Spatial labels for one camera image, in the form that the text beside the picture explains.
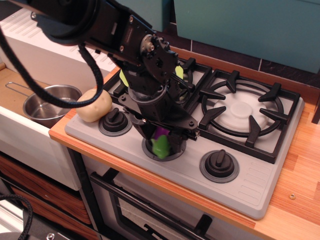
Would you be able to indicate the beige toy potato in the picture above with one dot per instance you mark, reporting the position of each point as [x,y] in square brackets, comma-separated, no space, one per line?
[96,110]

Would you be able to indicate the toy oven door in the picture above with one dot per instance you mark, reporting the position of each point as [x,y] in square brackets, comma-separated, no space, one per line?
[142,212]

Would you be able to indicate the purple toy eggplant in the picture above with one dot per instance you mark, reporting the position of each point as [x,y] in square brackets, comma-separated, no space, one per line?
[161,146]

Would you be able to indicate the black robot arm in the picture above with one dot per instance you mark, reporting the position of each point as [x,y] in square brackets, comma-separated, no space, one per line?
[146,60]

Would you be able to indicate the black left burner grate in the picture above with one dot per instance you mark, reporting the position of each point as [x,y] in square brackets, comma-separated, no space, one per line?
[195,75]

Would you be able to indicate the black left stove knob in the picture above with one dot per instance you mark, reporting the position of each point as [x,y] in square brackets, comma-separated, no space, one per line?
[115,123]

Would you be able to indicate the black burner grate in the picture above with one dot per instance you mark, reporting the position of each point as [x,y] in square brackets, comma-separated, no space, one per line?
[195,75]
[252,121]

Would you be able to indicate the white right burner disc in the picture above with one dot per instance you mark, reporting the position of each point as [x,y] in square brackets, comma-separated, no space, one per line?
[239,107]

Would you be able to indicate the teal cabinet left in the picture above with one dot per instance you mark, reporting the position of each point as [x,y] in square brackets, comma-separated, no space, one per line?
[155,12]

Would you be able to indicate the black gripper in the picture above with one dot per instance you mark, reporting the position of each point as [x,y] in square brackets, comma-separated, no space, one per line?
[150,111]

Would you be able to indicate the teal cabinet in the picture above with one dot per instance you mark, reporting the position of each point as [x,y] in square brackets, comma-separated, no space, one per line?
[155,12]
[286,32]

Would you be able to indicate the black oven door handle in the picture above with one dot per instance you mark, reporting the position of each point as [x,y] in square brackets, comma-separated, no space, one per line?
[196,233]

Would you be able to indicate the wooden drawer front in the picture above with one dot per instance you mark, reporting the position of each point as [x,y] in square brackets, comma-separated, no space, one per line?
[50,199]

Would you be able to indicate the teal cabinet right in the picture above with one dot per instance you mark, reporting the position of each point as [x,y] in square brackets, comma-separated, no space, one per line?
[286,32]

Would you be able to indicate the small steel pot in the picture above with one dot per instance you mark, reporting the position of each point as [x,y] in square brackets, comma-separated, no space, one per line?
[42,112]

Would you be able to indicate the grey toy stove top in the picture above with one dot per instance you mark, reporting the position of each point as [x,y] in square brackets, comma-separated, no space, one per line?
[249,193]

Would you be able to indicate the lime green plate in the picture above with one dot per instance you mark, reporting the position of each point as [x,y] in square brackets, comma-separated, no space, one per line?
[178,71]

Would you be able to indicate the black right stove knob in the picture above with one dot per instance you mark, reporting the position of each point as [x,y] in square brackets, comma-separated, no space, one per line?
[219,166]

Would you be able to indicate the black right burner grate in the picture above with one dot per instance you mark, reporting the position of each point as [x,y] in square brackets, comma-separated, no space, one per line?
[252,121]

